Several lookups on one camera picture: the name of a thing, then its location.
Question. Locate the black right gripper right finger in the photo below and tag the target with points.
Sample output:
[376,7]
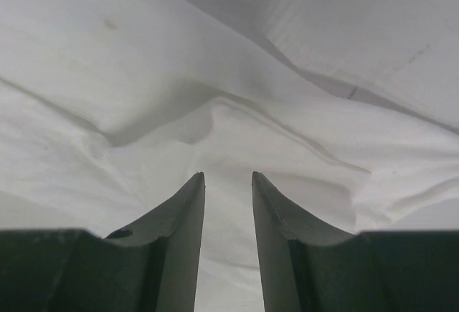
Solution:
[307,264]

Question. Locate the white t shirt robot print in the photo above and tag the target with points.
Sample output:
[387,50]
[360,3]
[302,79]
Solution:
[350,107]

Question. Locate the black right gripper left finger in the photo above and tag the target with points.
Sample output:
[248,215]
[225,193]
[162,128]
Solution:
[150,264]

